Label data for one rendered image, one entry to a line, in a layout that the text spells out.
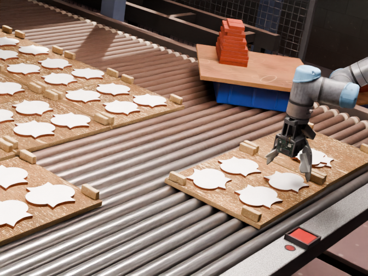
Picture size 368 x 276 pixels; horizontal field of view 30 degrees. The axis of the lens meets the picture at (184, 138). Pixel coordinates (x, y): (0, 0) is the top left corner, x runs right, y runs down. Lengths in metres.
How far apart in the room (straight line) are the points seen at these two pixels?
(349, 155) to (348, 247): 1.43
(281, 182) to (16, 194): 0.82
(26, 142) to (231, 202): 0.68
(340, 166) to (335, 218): 0.37
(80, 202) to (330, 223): 0.74
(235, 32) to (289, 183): 0.98
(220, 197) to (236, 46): 1.10
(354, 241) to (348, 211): 1.84
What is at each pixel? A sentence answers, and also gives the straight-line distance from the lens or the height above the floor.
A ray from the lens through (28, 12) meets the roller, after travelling 3.96.
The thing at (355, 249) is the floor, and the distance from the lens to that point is 3.95.
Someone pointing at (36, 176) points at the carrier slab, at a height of 0.94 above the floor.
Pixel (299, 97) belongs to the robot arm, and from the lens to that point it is 2.06.
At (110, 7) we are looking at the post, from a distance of 3.92.
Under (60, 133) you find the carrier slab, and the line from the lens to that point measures 2.32.
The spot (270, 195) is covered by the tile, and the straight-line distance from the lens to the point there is 2.10.
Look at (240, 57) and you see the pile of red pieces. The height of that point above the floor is 1.08.
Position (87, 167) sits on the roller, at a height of 0.91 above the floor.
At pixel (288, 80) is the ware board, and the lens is 2.95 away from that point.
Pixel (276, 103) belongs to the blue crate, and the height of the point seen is 0.96.
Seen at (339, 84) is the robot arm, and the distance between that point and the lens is 2.06.
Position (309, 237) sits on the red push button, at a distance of 1.95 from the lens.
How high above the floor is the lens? 1.85
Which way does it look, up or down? 22 degrees down
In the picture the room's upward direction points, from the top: 9 degrees clockwise
